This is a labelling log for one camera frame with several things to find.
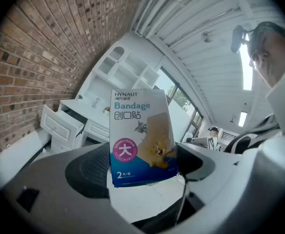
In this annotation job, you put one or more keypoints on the person's black printed shirt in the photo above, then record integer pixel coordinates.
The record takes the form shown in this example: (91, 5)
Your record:
(252, 135)

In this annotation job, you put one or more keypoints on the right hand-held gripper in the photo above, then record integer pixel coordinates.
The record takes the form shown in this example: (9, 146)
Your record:
(214, 143)

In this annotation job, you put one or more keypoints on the white drawer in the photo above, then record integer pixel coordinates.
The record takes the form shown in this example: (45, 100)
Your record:
(59, 125)

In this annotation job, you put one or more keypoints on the small green potted plant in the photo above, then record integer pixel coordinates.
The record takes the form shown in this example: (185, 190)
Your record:
(80, 97)

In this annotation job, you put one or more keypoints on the round ceiling lamp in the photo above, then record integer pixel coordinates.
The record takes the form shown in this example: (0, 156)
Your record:
(206, 37)

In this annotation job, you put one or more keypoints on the person's head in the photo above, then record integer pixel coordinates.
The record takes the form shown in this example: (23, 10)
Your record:
(273, 57)

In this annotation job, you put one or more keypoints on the large window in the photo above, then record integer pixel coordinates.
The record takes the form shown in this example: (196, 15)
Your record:
(181, 99)

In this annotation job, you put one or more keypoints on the white hutch shelf unit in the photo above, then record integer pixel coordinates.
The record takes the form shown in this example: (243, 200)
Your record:
(127, 72)

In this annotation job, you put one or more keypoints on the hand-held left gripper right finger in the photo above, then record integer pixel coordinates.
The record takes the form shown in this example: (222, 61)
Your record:
(242, 179)

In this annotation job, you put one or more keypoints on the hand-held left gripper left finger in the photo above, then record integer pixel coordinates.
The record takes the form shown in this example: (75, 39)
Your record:
(59, 194)

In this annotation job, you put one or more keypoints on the white desk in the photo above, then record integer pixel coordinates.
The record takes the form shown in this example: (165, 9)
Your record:
(96, 128)

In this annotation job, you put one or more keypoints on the clear glass figurine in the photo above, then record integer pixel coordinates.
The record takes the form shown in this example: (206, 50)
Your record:
(96, 103)

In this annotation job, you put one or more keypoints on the rectangular ceiling light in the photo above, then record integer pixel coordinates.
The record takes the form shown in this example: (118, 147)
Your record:
(242, 119)

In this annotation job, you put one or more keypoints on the white and blue bandage box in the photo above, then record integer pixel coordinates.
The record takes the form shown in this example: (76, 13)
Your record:
(139, 135)

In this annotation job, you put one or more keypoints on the black head-mounted camera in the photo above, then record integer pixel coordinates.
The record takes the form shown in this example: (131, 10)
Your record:
(237, 39)

